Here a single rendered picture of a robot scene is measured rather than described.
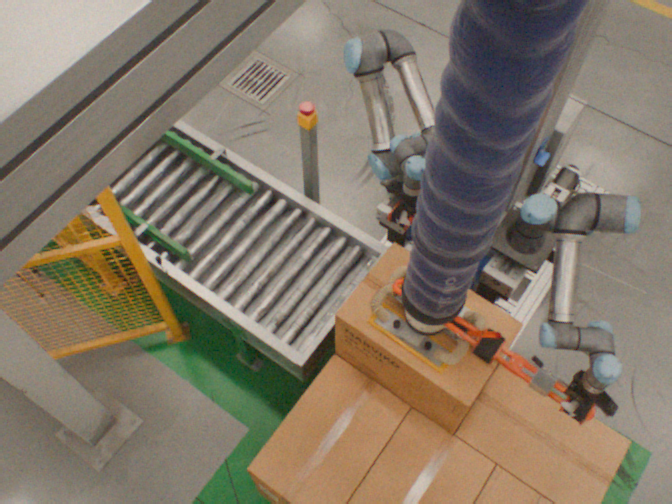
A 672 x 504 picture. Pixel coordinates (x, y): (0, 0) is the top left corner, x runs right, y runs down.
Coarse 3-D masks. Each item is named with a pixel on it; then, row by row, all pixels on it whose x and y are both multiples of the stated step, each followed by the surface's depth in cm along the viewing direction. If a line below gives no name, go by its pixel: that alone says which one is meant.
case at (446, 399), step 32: (384, 256) 270; (352, 320) 257; (512, 320) 257; (352, 352) 279; (384, 352) 254; (384, 384) 283; (416, 384) 258; (448, 384) 244; (480, 384) 244; (448, 416) 262
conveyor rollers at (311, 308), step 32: (192, 160) 343; (160, 192) 333; (224, 192) 333; (192, 224) 324; (224, 224) 326; (288, 224) 324; (192, 256) 317; (256, 256) 315; (288, 256) 317; (352, 256) 315; (224, 288) 308; (256, 288) 307; (320, 288) 308; (352, 288) 307; (256, 320) 300; (320, 320) 300
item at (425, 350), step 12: (396, 312) 256; (372, 324) 254; (384, 324) 253; (396, 324) 251; (396, 336) 251; (408, 348) 249; (420, 348) 249; (432, 348) 249; (444, 348) 249; (432, 360) 246
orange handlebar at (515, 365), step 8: (400, 280) 249; (456, 320) 242; (464, 320) 242; (456, 328) 240; (472, 328) 240; (464, 336) 239; (472, 344) 238; (504, 352) 236; (512, 352) 236; (496, 360) 235; (504, 360) 235; (512, 360) 234; (520, 360) 234; (504, 368) 235; (512, 368) 233; (520, 368) 233; (528, 368) 234; (536, 368) 233; (520, 376) 232; (528, 376) 232; (560, 384) 231; (552, 392) 229; (560, 400) 228; (592, 416) 225
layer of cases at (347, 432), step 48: (336, 384) 286; (288, 432) 276; (336, 432) 276; (384, 432) 276; (432, 432) 276; (480, 432) 276; (528, 432) 276; (576, 432) 276; (288, 480) 267; (336, 480) 267; (384, 480) 267; (432, 480) 267; (480, 480) 267; (528, 480) 267; (576, 480) 267
